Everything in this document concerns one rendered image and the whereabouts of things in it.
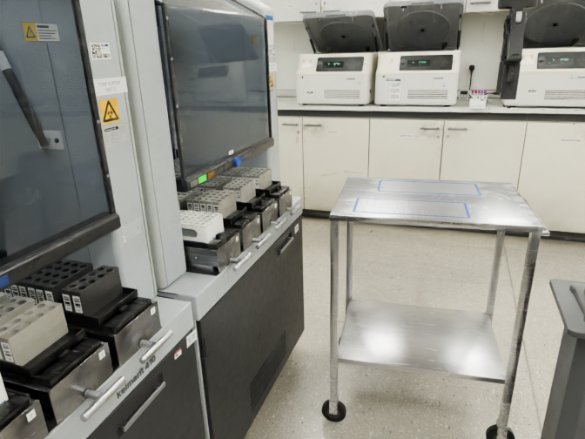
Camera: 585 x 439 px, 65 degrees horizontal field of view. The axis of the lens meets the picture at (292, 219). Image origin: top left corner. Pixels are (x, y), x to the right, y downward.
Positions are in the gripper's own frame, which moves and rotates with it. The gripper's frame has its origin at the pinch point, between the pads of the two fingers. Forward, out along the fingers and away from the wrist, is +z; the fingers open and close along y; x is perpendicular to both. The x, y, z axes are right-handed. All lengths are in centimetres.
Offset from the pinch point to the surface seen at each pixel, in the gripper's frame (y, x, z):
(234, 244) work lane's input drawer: -7, 66, 42
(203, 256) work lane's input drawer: -17, 70, 42
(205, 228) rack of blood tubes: -15, 70, 34
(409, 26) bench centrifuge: 253, 48, -23
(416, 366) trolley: 20, 15, 92
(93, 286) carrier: -52, 74, 32
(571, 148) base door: 219, -62, 55
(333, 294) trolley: 14, 42, 66
